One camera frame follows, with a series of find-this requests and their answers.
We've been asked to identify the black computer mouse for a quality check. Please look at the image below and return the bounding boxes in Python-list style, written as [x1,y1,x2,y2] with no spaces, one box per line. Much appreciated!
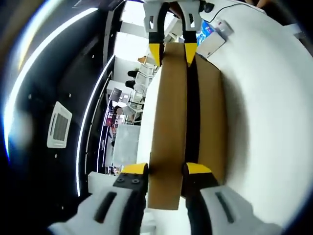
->
[203,1,216,14]

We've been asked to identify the brown cardboard shoe box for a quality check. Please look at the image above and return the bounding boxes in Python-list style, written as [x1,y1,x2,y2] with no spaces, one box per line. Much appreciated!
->
[146,41,227,212]

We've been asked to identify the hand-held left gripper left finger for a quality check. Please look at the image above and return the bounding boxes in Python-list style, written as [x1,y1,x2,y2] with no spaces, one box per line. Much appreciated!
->
[47,163,150,235]

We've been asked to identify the white ceiling air vent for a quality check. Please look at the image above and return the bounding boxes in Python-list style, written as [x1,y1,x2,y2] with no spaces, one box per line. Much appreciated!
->
[46,101,73,149]

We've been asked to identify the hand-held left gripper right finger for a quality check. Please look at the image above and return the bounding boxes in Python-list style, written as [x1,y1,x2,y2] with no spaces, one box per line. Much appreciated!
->
[183,162,282,235]

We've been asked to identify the black power cable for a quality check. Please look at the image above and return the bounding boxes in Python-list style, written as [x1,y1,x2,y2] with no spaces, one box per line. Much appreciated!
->
[212,0,246,21]

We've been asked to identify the grey translucent desk partition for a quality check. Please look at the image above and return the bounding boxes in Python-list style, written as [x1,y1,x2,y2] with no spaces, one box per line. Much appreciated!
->
[113,124,142,165]

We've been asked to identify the white medicine box green label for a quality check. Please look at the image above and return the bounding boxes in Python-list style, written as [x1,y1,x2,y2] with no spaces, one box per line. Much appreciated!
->
[197,33,226,59]

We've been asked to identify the wide ceiling light strip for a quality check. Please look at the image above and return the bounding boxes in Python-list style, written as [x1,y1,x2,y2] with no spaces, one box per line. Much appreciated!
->
[3,7,99,163]

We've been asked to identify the thin ceiling light strip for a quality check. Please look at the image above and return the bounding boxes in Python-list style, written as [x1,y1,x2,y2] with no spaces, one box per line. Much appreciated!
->
[76,54,116,197]

